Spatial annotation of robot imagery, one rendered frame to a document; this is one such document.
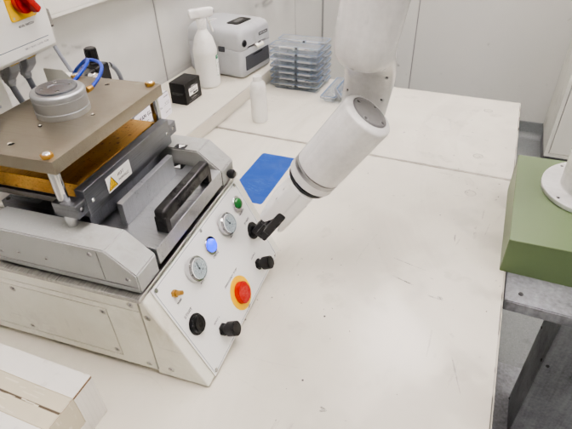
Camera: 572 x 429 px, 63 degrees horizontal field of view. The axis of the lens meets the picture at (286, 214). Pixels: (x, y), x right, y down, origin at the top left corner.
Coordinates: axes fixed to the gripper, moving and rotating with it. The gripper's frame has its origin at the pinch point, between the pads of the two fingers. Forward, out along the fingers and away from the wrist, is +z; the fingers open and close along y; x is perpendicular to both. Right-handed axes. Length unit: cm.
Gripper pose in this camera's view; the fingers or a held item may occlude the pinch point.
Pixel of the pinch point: (264, 228)
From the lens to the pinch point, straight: 89.5
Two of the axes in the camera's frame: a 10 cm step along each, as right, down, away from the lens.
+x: 7.9, 6.0, 1.3
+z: -5.2, 5.6, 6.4
